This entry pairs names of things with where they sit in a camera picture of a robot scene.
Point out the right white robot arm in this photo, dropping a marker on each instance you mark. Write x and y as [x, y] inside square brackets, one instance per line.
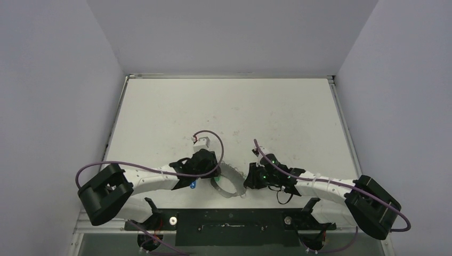
[361, 202]

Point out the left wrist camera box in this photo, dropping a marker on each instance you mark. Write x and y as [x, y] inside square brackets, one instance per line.
[201, 143]

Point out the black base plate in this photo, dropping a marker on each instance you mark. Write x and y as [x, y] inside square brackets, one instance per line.
[235, 227]

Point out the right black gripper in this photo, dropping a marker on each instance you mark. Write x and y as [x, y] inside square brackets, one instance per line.
[254, 174]

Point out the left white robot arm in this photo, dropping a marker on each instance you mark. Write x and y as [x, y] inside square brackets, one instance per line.
[114, 191]

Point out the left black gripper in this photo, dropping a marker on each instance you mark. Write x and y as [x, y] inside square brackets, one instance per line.
[213, 172]

